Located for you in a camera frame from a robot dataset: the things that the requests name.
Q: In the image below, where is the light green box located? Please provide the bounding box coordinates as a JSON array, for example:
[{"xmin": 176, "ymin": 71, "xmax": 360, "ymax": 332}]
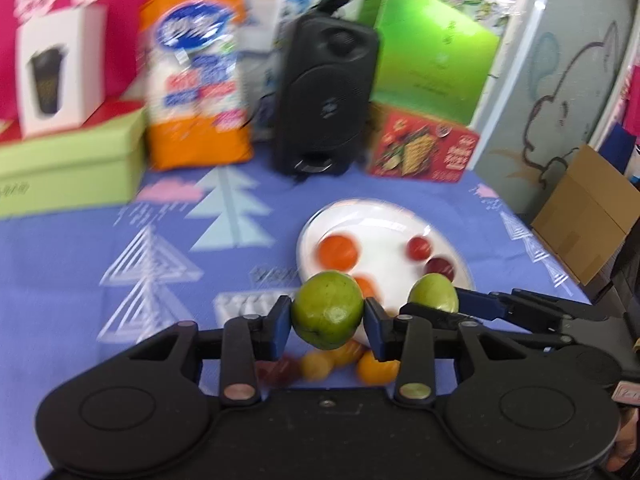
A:
[{"xmin": 0, "ymin": 110, "xmax": 146, "ymax": 218}]

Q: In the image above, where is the open cardboard box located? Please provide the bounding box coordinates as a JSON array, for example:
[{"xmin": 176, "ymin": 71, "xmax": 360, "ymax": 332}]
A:
[{"xmin": 530, "ymin": 145, "xmax": 633, "ymax": 286}]

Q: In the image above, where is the white plate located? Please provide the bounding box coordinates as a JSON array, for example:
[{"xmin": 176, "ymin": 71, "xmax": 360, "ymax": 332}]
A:
[{"xmin": 296, "ymin": 199, "xmax": 475, "ymax": 321}]

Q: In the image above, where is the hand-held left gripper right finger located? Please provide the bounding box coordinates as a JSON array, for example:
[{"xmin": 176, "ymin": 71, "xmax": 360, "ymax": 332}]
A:
[{"xmin": 364, "ymin": 296, "xmax": 536, "ymax": 407}]

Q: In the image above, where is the orange white snack bag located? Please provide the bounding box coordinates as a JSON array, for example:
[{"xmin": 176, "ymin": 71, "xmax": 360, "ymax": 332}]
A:
[{"xmin": 140, "ymin": 0, "xmax": 253, "ymax": 171}]

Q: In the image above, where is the yellow-orange orange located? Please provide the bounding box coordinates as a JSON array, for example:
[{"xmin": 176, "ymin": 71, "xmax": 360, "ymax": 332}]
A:
[{"xmin": 300, "ymin": 350, "xmax": 335, "ymax": 381}]

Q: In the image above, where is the large dark red plum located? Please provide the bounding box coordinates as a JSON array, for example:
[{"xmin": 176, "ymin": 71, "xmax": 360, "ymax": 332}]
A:
[{"xmin": 425, "ymin": 256, "xmax": 456, "ymax": 281}]

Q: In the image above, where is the small dark red plum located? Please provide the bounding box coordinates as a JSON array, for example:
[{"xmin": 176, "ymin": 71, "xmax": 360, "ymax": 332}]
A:
[{"xmin": 256, "ymin": 355, "xmax": 303, "ymax": 388}]

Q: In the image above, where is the blue printed tablecloth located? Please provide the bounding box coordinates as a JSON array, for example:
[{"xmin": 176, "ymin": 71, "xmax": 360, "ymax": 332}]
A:
[{"xmin": 0, "ymin": 160, "xmax": 601, "ymax": 480}]

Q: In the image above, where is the green fruit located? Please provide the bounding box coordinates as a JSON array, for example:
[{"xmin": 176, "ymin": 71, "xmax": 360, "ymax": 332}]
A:
[
  {"xmin": 407, "ymin": 274, "xmax": 460, "ymax": 316},
  {"xmin": 291, "ymin": 271, "xmax": 365, "ymax": 351}
]

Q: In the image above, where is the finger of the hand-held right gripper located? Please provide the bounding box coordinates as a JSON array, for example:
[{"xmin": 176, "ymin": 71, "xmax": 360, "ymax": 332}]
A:
[
  {"xmin": 407, "ymin": 305, "xmax": 573, "ymax": 347},
  {"xmin": 456, "ymin": 287, "xmax": 608, "ymax": 333}
]

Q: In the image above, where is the red cracker box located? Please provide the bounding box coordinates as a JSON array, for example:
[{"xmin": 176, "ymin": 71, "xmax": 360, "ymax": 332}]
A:
[{"xmin": 367, "ymin": 102, "xmax": 481, "ymax": 183}]

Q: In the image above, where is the large green gift box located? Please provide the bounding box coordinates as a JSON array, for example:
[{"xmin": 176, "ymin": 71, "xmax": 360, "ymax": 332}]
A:
[{"xmin": 360, "ymin": 0, "xmax": 501, "ymax": 126}]

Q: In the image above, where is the black speaker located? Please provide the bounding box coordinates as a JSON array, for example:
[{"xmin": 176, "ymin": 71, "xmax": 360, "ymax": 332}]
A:
[{"xmin": 272, "ymin": 15, "xmax": 381, "ymax": 176}]

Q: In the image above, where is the white box with cup print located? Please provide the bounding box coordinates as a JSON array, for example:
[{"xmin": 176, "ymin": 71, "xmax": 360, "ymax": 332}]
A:
[{"xmin": 15, "ymin": 7, "xmax": 108, "ymax": 138}]

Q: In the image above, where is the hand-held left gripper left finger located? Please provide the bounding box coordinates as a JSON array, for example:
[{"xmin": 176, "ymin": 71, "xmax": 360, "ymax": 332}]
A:
[{"xmin": 125, "ymin": 295, "xmax": 294, "ymax": 407}]

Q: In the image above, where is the large orange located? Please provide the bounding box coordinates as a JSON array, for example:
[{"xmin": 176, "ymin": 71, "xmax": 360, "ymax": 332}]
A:
[{"xmin": 317, "ymin": 234, "xmax": 360, "ymax": 271}]

